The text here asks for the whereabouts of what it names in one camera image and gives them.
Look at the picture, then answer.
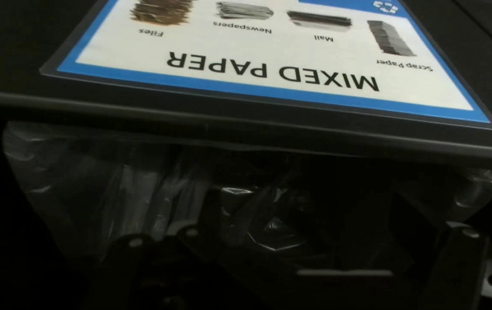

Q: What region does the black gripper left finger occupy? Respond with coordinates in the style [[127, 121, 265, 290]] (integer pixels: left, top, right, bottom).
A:
[[88, 225, 226, 310]]

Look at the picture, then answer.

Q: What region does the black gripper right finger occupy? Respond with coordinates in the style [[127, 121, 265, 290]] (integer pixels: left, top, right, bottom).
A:
[[416, 221, 492, 310]]

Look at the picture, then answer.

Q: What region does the black recycling bin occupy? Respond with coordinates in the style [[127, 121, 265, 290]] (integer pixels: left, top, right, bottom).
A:
[[0, 0, 492, 166]]

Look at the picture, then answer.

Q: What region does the black trash bag liner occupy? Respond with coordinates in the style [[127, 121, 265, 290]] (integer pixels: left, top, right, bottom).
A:
[[2, 120, 492, 273]]

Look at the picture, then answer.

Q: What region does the mixed paper sign down arrow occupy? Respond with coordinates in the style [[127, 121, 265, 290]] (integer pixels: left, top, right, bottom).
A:
[[38, 0, 492, 133]]

